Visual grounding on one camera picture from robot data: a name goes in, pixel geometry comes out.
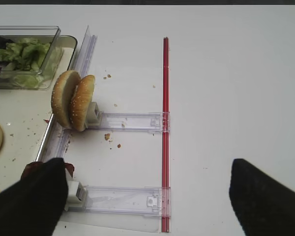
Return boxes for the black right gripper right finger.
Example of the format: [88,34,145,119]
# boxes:
[229,159,295,236]

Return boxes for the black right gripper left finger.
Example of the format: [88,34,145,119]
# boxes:
[0,158,68,236]

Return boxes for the white pusher block patties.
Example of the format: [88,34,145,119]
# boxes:
[64,169,87,211]

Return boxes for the clear pusher track patties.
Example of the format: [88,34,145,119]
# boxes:
[65,186,171,217]

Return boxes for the green lettuce in box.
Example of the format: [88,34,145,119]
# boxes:
[0,37,51,71]

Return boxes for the white rectangular tray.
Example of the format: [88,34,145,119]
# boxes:
[0,35,78,192]

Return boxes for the white pusher block buns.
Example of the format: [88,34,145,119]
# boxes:
[85,102,101,128]

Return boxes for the sesame bun right half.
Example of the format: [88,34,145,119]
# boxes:
[69,75,95,132]

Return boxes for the sesame bun half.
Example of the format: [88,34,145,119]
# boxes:
[69,75,95,132]
[51,70,81,129]

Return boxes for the sesame bun left half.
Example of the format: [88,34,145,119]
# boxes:
[51,70,81,129]

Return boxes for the clear pusher track sesame buns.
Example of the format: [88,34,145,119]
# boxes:
[92,112,170,133]

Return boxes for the clear plastic salad box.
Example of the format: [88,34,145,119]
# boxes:
[0,26,63,90]

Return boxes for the right red strip rail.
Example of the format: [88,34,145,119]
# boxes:
[161,37,170,233]

